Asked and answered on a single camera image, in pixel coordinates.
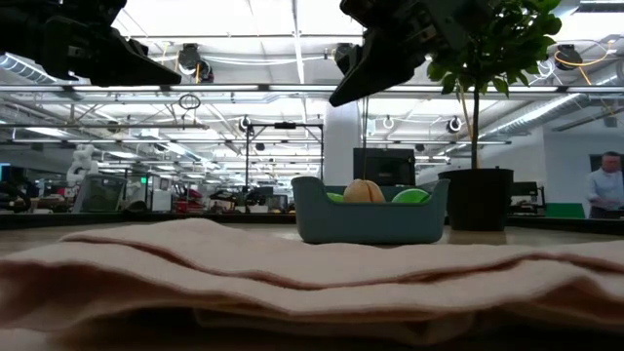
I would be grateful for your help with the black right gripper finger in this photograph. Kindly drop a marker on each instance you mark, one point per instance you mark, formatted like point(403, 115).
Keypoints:
point(390, 75)
point(385, 49)

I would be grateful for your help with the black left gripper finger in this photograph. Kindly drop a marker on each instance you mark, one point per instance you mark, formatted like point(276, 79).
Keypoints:
point(141, 61)
point(141, 83)

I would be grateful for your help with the tan orange toy fruit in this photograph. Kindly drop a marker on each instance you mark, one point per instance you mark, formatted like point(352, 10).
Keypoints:
point(363, 191)

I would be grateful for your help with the green toy fruit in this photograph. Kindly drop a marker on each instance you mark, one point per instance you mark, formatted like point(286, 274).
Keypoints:
point(412, 196)
point(335, 197)

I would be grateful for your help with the teal plastic tupperware container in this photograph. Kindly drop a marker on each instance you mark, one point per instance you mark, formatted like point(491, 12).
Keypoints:
point(365, 224)

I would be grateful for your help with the black hanging ceiling device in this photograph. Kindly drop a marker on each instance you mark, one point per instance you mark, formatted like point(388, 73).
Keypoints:
point(190, 56)

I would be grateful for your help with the white robot figure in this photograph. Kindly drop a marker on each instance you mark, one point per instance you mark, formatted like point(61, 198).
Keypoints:
point(83, 161)

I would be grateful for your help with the grey mesh bin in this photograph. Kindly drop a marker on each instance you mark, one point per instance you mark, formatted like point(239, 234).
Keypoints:
point(100, 192)

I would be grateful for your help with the green plant in black pot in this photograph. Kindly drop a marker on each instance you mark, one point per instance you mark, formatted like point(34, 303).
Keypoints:
point(480, 200)

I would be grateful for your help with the black monitor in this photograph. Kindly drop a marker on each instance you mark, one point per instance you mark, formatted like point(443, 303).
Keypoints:
point(524, 189)

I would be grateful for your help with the green board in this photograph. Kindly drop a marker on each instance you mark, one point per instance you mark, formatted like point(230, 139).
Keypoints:
point(565, 210)

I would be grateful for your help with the person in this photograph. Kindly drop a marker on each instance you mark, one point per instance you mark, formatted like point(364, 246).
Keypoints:
point(604, 187)

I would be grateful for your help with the folded beige towel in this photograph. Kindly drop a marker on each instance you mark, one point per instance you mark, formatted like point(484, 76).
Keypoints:
point(292, 302)

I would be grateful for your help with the black aluminium table frame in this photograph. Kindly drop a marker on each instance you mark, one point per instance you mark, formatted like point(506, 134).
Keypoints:
point(146, 220)

